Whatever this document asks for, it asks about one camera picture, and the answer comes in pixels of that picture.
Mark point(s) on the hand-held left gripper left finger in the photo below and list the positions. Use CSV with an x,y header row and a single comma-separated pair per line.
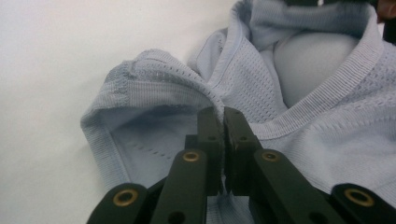
x,y
213,140

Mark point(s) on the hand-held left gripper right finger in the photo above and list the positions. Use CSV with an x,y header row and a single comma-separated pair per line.
x,y
238,140

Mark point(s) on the light blue knit shirt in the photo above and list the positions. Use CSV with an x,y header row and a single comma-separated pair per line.
x,y
311,109

